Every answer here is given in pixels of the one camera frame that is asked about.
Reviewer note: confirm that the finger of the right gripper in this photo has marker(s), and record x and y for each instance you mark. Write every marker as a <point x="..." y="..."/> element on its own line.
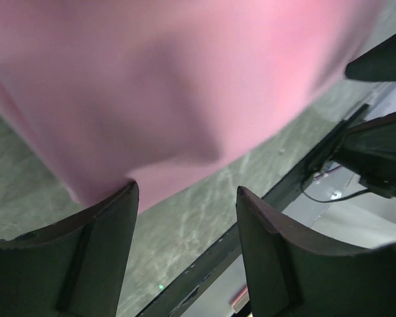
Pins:
<point x="369" y="150"/>
<point x="376" y="65"/>

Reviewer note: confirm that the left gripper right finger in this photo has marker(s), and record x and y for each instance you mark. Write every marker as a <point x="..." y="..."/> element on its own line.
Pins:
<point x="292" y="270"/>

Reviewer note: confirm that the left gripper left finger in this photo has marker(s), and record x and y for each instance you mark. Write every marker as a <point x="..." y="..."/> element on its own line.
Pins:
<point x="74" y="267"/>

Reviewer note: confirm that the pink t shirt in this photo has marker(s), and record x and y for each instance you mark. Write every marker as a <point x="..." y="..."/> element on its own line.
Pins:
<point x="165" y="92"/>

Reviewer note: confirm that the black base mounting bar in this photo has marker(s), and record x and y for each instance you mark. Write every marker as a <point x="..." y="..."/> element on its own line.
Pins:
<point x="218" y="275"/>

